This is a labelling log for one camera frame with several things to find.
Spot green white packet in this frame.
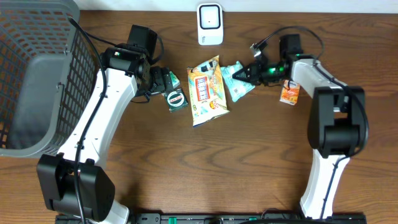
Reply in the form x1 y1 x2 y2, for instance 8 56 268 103
169 71 180 88

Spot light blue small packet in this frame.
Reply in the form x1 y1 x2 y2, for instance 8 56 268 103
221 61 255 103

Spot dark green round-label packet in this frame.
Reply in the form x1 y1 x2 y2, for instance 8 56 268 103
162 88 188 113

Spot orange small packet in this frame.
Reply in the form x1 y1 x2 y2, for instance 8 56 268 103
279 80 300 106

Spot large yellow snack bag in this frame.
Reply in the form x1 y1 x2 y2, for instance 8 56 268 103
187 55 229 127

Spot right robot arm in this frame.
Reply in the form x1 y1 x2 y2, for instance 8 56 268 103
233 34 369 220

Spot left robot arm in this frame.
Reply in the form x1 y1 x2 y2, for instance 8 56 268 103
37 25 173 223

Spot white barcode scanner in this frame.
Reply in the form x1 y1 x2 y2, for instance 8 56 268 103
197 2 224 45

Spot grey plastic mesh basket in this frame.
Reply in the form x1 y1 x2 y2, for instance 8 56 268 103
1 0 98 157

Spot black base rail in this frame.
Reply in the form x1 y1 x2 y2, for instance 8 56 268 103
55 212 368 224

